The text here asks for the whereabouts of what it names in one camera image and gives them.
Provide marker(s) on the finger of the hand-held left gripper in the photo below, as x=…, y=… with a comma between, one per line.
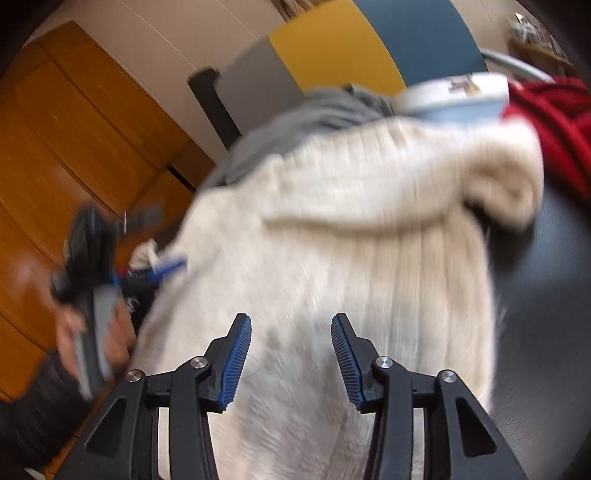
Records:
x=170, y=267

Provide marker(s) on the grey panel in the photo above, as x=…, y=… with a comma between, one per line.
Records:
x=258, y=87

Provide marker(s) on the person's left hand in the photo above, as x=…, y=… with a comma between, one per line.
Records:
x=119, y=337

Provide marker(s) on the yellow panel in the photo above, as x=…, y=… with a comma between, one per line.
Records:
x=337, y=50

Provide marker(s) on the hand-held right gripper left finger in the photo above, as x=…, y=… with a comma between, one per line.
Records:
x=236, y=360

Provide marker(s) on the wooden wardrobe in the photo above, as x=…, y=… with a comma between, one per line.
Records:
x=78, y=152

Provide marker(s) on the white knit sweater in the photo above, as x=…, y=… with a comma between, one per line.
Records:
x=332, y=240

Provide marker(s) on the person's left forearm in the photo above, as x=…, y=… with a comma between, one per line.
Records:
x=37, y=415

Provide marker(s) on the blue panel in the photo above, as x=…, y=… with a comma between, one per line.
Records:
x=420, y=37

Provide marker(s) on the wooden shelf with clutter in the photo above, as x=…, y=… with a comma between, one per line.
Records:
x=535, y=41

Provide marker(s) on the white printed garment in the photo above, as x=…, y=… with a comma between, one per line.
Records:
x=457, y=99

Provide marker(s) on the grey garment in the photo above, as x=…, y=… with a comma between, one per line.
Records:
x=286, y=134

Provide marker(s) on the red knit garment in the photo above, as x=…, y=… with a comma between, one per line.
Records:
x=558, y=124

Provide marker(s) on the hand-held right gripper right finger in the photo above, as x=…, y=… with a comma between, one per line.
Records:
x=347, y=360

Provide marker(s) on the white curved tube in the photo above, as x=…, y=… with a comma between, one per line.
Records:
x=517, y=62

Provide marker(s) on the black panel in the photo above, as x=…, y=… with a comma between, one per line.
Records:
x=212, y=106

